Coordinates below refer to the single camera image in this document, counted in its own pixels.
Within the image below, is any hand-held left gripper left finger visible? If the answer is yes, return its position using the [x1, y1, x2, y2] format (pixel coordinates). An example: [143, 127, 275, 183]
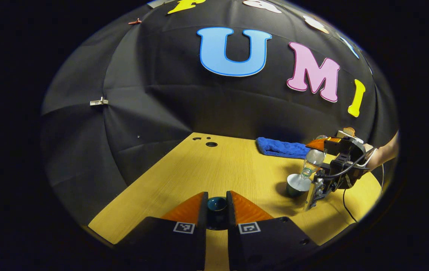
[119, 191, 209, 271]

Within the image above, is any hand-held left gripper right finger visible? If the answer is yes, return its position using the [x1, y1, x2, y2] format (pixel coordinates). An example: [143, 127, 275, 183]
[226, 190, 318, 271]

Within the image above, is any clear plastic water bottle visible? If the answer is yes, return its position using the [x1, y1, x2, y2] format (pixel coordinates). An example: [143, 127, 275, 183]
[300, 135, 328, 180]

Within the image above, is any white toaster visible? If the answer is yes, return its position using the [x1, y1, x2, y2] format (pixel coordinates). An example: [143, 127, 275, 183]
[336, 130, 364, 143]

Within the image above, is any folded blue towel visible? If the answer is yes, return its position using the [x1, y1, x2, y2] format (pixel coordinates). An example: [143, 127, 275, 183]
[256, 137, 312, 159]

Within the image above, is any black backdrop cloth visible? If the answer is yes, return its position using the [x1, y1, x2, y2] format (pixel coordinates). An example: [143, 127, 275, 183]
[41, 0, 399, 226]

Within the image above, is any black cable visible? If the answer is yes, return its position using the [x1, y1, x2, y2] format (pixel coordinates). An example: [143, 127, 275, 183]
[322, 149, 375, 223]

